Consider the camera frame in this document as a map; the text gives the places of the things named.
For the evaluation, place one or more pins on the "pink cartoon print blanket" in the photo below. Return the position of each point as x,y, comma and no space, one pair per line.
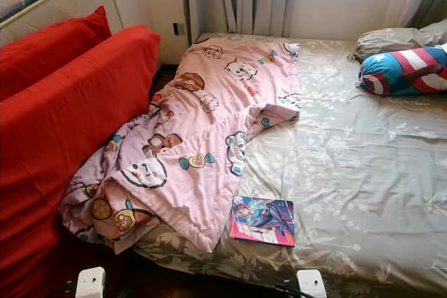
195,137

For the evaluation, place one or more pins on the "colourful manga comic book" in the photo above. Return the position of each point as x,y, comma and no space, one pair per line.
262,221

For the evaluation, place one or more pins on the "red fabric cushion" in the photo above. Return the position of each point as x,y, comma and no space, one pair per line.
49,50
63,144

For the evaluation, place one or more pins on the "beige floral bed sheet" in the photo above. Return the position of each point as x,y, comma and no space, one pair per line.
356,158

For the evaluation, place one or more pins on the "beige floral pillow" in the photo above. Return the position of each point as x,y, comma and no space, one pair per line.
387,38

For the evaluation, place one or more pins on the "red white blue shield bolster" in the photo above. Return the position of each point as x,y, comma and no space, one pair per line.
398,73

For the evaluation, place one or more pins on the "plastic wrapped metal bed frame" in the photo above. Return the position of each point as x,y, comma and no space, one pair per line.
63,1

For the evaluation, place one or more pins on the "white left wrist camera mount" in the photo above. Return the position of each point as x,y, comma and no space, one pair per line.
91,284

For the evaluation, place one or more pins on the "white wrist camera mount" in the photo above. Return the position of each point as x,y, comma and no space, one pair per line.
91,284
312,285

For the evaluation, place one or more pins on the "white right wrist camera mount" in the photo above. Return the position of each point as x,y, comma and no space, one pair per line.
312,285

